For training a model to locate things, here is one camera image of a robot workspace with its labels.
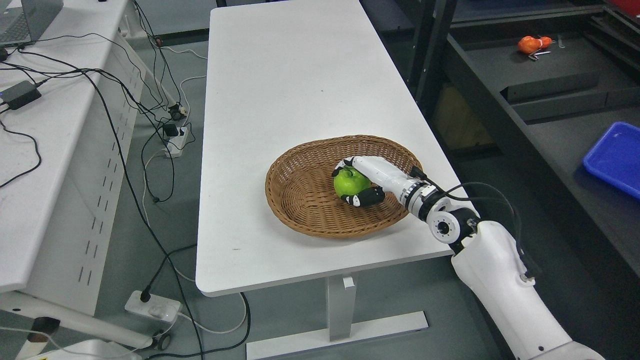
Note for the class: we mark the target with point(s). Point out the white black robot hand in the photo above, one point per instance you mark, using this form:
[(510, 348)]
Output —
[(377, 170)]

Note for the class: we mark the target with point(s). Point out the green apple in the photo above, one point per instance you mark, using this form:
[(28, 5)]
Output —
[(350, 182)]

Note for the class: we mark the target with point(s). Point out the white robot base unit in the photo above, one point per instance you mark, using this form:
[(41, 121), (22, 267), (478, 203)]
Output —
[(93, 349)]

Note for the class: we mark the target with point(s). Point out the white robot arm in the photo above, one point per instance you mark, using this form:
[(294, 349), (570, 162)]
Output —
[(490, 262)]

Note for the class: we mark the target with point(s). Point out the orange toy on shelf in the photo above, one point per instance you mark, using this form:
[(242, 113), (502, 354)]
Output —
[(532, 47)]

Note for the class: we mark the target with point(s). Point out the black left shelf tray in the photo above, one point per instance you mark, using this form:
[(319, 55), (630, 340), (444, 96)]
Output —
[(546, 115)]

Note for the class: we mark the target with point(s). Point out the brown wicker basket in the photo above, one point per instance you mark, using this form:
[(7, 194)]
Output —
[(300, 192)]

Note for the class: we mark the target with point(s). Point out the white standing desk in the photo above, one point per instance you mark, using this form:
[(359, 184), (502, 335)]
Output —
[(281, 74)]

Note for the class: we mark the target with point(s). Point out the white power strip far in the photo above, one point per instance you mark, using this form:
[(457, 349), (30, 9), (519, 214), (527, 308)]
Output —
[(175, 139)]

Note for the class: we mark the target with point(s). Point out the blue plastic tray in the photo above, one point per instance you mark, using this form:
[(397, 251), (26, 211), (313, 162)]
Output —
[(615, 158)]

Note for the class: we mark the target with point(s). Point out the white floor power strip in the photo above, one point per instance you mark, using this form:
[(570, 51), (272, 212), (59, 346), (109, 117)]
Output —
[(156, 307)]

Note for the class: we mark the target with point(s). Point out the white side table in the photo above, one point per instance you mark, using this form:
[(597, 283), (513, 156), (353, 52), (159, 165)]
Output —
[(62, 167)]

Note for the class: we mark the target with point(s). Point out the black power adapter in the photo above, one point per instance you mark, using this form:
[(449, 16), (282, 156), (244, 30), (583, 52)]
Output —
[(20, 94)]

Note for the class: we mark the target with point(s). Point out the grey laptop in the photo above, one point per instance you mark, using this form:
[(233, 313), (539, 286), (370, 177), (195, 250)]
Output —
[(25, 21)]

